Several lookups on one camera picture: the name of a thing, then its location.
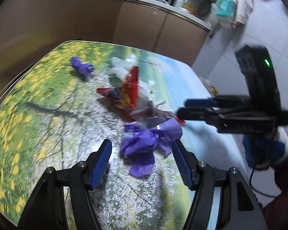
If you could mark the purple wrapper front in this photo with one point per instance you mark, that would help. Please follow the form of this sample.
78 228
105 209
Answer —
139 144

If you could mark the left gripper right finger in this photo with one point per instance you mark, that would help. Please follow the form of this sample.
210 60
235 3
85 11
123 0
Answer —
186 163

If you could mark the purple wrapper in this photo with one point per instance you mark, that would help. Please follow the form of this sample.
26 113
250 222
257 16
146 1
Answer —
83 69
139 144

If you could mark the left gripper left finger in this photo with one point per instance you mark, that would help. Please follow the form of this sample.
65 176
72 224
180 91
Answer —
98 163

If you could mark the clear plastic bag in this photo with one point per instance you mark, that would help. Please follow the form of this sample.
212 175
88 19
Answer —
122 67

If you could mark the purple wrapper far left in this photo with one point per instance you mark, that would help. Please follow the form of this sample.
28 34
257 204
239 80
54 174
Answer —
83 69

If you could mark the blue white gloved right hand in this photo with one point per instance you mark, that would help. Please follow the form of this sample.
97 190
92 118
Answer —
263 152

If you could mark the red orange snack bag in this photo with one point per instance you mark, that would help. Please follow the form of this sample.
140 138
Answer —
125 95

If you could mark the teal plastic bag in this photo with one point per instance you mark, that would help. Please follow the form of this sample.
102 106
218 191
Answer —
226 8

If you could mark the brown kitchen cabinet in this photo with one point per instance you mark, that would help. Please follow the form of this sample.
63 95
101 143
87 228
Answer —
29 29

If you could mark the hanging beige cloth bag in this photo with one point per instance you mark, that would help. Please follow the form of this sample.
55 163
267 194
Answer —
244 8

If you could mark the clear plastic wrapper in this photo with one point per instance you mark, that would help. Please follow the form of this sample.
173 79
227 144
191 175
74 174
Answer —
147 111

